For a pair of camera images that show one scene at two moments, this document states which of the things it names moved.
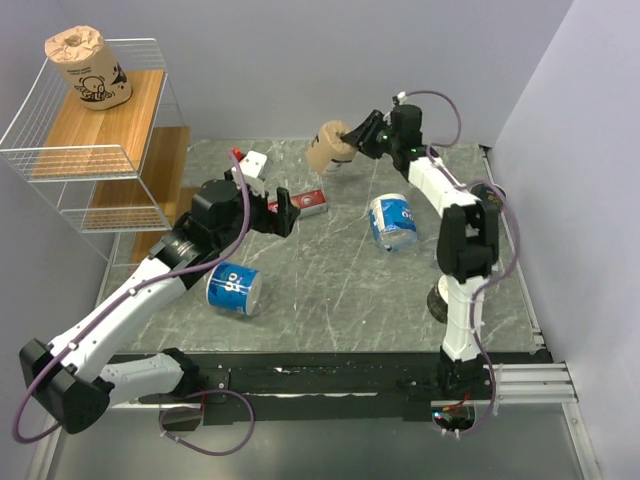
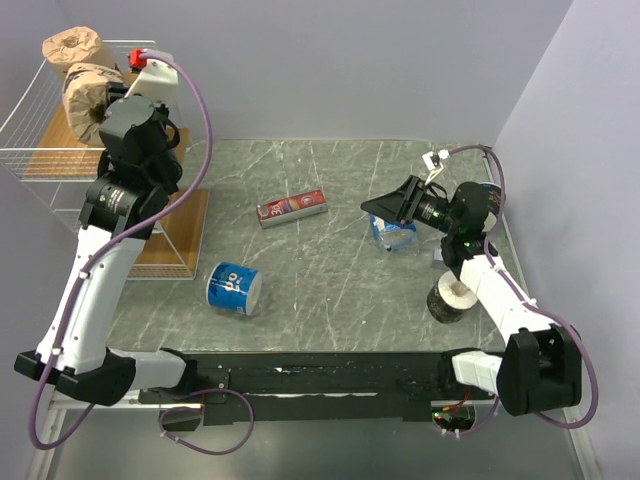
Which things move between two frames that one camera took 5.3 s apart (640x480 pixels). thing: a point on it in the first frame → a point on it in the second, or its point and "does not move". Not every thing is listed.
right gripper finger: x=372 y=149 → x=386 y=211
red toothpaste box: x=306 y=203 does not move
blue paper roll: x=393 y=221 does not move
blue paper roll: x=234 y=288 does not move
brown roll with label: x=329 y=147 → x=84 y=99
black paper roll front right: x=438 y=299 does not move
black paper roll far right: x=491 y=197 does not move
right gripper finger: x=366 y=130 → x=399 y=204
